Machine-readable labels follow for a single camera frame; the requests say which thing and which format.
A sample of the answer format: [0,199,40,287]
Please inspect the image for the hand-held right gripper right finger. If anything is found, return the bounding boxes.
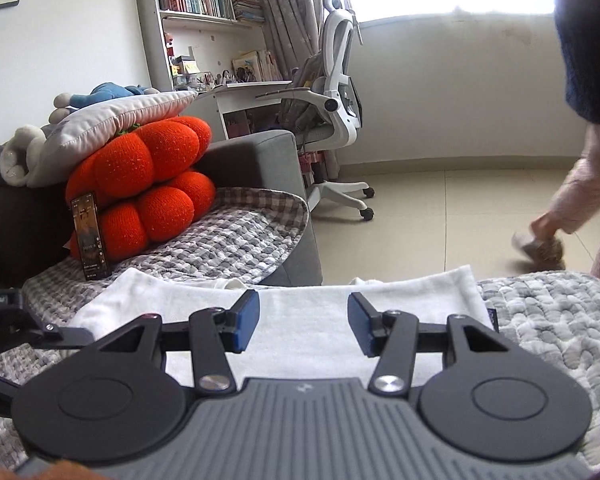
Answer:
[347,291,512,395]

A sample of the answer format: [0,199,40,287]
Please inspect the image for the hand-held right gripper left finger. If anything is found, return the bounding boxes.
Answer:
[98,289,260,395]

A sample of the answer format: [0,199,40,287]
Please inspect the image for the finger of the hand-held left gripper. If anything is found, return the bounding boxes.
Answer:
[26,323,94,352]

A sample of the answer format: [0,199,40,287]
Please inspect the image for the white T-shirt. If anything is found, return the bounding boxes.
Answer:
[67,263,499,397]

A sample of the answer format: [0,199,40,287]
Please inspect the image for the smartphone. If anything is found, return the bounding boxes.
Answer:
[69,191,113,281]

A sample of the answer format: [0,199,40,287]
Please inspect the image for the grey sofa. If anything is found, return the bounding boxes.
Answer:
[0,129,324,287]

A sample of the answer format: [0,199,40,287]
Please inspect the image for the red patterned storage box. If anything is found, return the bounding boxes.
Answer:
[297,152,332,187]

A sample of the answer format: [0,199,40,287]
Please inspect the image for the grey plush toy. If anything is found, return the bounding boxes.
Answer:
[0,123,57,189]

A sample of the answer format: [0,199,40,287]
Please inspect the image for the grey checked quilted blanket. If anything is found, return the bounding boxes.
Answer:
[0,186,600,472]

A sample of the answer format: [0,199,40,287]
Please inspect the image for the white office chair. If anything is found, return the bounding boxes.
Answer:
[279,0,377,222]

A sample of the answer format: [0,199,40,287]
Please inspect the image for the white pillow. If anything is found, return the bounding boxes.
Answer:
[27,89,199,189]

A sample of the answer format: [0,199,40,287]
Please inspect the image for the white desk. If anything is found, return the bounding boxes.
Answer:
[186,79,294,142]

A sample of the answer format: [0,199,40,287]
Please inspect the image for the blue plush toy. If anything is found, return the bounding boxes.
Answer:
[54,82,162,112]

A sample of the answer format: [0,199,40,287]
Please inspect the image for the white bookshelf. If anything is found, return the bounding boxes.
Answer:
[134,0,269,92]

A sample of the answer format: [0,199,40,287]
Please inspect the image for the grey patterned curtain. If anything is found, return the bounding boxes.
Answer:
[252,0,352,87]

